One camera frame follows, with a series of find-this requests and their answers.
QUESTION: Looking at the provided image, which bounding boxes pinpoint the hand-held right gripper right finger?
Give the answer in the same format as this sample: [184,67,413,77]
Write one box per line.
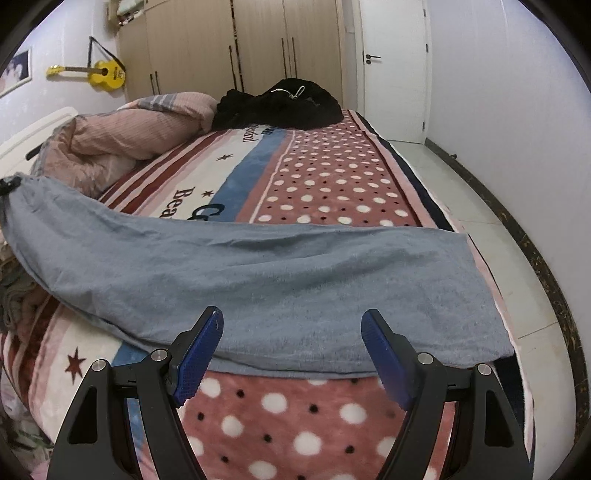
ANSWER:
[361,309,531,480]

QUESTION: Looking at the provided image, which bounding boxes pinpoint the yellow guitar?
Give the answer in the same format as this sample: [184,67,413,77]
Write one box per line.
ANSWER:
[45,35,127,90]

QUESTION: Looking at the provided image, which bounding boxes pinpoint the polka dot striped blanket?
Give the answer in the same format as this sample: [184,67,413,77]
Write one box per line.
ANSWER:
[0,109,536,480]

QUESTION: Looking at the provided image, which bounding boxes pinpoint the white door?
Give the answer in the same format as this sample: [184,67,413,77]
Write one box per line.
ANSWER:
[358,0,431,145]

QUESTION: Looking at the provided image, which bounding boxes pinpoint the pink striped quilt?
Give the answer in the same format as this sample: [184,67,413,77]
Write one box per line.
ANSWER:
[28,91,221,200]

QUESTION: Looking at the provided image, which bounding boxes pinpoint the white headboard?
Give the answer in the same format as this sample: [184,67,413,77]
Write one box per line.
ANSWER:
[0,106,80,180]

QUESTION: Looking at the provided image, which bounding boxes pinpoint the grey-blue pants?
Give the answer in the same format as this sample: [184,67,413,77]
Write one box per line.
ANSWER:
[0,172,517,380]

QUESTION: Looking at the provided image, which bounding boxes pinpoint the beige wardrobe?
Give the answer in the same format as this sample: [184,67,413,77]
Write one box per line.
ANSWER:
[114,0,346,108]

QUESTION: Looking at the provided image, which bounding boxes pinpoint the black clothes pile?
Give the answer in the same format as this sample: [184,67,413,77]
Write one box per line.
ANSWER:
[211,79,345,132]

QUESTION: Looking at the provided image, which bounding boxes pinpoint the wall picture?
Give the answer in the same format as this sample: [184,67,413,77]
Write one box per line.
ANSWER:
[0,46,33,99]

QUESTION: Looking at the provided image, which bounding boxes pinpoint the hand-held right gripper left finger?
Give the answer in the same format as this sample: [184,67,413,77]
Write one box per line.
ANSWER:
[46,305,225,480]

